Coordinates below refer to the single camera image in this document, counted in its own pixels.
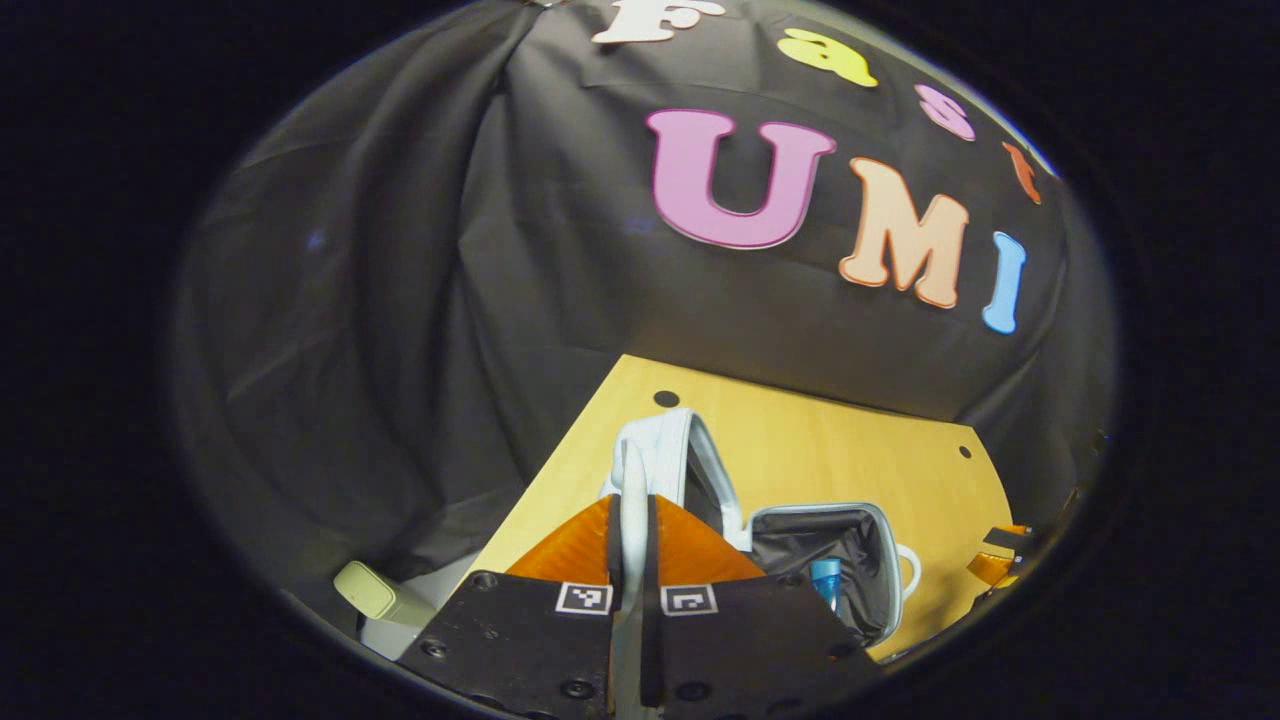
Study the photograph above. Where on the black backdrop cloth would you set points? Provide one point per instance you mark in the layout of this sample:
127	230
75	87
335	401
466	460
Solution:
400	300

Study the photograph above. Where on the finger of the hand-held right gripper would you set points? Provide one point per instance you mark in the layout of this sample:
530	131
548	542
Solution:
1000	555

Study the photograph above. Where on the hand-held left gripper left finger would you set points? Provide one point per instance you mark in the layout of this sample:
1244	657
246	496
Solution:
613	550

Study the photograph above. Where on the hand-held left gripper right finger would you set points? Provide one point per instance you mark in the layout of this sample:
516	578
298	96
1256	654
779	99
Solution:
652	560

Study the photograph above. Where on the clear blue cosmetic bottle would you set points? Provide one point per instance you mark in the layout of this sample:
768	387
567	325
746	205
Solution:
826	580

